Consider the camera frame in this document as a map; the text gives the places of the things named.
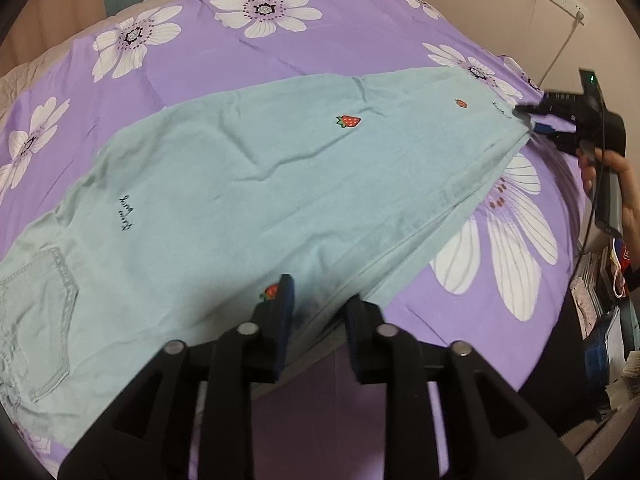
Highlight blue storage box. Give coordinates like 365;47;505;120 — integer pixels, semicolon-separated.
584;317;627;388

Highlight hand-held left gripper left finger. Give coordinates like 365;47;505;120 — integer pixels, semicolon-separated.
57;274;296;480

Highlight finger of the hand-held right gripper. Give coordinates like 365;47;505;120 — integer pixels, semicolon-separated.
512;90;588;123
531;122;584;157

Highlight purple floral bed sheet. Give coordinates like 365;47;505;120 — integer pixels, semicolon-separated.
0;0;591;480

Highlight person's right hand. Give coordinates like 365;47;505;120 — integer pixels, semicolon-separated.
576;144;640;241

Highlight white power cable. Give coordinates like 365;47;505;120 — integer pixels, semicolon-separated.
537;17;585;88

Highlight stack of books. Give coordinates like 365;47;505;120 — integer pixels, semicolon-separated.
572;247;623;313

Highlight white crumpled paper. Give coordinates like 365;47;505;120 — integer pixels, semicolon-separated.
602;350;640;413

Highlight light blue denim pants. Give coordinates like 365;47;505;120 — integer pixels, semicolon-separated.
0;67;533;453

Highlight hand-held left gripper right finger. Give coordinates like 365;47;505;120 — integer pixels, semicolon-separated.
344;295;586;480

